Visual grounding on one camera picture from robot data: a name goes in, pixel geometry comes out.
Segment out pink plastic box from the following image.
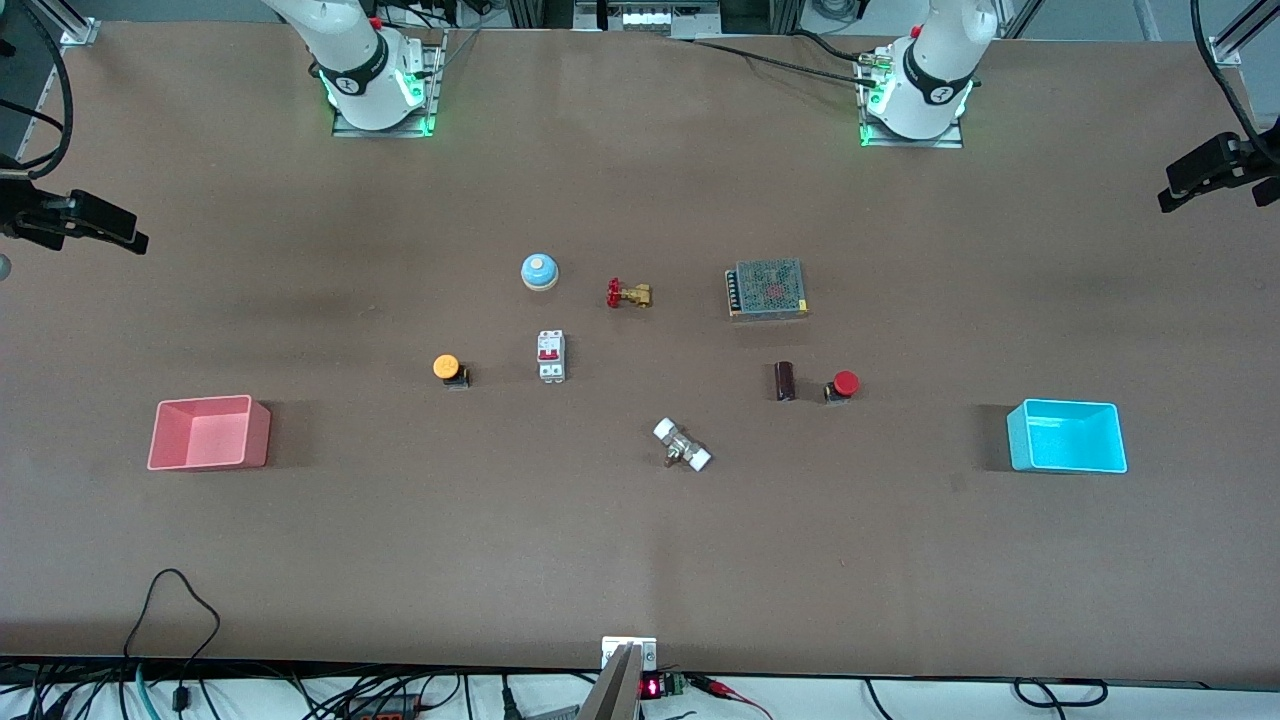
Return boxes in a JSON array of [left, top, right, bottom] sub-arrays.
[[147, 395, 272, 472]]

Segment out cyan plastic box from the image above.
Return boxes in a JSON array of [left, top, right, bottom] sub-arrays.
[[1006, 398, 1129, 474]]

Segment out metal mesh power supply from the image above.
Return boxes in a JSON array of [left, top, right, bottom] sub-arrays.
[[726, 258, 810, 321]]

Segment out metal fitting white caps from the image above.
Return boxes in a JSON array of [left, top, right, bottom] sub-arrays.
[[653, 417, 713, 473]]

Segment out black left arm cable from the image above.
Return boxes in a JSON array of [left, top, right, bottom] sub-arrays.
[[1189, 0, 1280, 166]]

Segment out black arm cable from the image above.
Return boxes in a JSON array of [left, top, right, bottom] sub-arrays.
[[1189, 0, 1280, 166], [0, 0, 74, 183]]

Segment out aluminium frame corner post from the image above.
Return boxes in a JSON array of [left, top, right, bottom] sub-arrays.
[[58, 0, 102, 48], [1207, 0, 1280, 69]]

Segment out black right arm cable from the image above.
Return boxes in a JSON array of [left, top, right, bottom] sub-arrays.
[[0, 0, 74, 183]]

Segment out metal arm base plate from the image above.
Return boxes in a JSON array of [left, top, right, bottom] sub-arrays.
[[331, 28, 447, 139], [857, 50, 965, 150]]

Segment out black looped table cable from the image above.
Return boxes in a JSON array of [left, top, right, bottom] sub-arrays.
[[122, 568, 222, 713]]

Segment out black base power cable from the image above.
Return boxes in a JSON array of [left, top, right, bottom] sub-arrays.
[[686, 30, 881, 89]]

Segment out black coiled cable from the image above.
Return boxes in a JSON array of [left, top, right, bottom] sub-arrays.
[[1013, 678, 1109, 709]]

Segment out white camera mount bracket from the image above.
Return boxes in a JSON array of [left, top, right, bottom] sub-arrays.
[[601, 635, 659, 672]]

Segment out grey aluminium mount bar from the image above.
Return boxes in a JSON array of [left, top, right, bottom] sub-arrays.
[[577, 643, 642, 720]]

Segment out red alligator clip wire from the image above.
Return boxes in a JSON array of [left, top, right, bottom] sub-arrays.
[[690, 676, 776, 720]]

